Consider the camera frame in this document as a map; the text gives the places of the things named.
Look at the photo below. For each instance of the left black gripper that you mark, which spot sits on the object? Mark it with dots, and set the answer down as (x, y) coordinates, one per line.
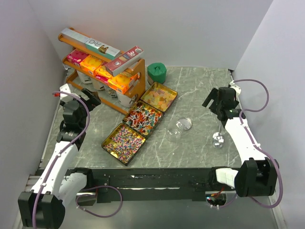
(93, 100)

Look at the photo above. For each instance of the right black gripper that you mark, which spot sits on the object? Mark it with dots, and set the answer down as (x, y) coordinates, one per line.
(212, 96)

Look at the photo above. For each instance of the metal candy scoop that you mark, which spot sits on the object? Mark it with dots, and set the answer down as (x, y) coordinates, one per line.
(218, 138)

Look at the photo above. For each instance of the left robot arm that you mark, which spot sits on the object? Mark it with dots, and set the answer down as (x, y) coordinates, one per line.
(44, 205)

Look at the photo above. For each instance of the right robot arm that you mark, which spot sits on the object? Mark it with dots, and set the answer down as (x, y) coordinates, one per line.
(257, 175)

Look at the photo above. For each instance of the tin of pastel candies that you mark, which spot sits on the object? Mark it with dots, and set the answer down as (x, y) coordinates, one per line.
(159, 96)

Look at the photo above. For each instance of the yellow pink snack box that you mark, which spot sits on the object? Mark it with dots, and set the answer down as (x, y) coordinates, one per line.
(102, 74)

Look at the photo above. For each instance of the orange wooden shelf rack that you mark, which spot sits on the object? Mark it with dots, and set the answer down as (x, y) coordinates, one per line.
(138, 68)

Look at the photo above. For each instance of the orange snack box right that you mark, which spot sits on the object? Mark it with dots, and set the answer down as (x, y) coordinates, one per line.
(122, 82)

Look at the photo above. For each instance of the orange snack box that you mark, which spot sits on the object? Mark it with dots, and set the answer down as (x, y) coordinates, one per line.
(90, 64)
(122, 82)

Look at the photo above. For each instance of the orange snack box left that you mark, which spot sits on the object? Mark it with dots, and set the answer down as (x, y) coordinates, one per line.
(90, 64)

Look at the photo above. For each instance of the red white long box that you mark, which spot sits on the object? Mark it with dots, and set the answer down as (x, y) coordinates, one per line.
(124, 61)

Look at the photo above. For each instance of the clear round lid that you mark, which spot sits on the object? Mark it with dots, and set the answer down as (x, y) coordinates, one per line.
(184, 123)

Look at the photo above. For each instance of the clear plastic cup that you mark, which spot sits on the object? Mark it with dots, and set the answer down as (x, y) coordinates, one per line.
(174, 131)

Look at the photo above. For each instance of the white teal cat box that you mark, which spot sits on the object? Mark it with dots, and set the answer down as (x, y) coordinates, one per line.
(102, 49)

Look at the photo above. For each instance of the tin of swirl lollipops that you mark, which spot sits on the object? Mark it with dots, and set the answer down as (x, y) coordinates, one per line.
(123, 143)

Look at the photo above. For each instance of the tin of round lollipops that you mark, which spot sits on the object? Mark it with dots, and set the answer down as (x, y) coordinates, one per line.
(143, 118)

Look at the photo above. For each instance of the green covered jar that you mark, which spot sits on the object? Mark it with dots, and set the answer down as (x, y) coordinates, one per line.
(156, 73)

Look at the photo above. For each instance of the grey long box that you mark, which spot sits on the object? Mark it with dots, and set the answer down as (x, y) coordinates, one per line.
(74, 36)

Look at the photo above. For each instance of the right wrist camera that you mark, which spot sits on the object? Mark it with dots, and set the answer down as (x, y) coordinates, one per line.
(237, 89)

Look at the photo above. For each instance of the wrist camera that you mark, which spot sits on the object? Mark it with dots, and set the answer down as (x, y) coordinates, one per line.
(65, 93)
(237, 89)

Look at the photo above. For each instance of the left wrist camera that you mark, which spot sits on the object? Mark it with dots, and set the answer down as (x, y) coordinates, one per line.
(65, 93)

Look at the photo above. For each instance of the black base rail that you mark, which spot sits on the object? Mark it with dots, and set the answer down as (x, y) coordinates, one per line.
(143, 184)

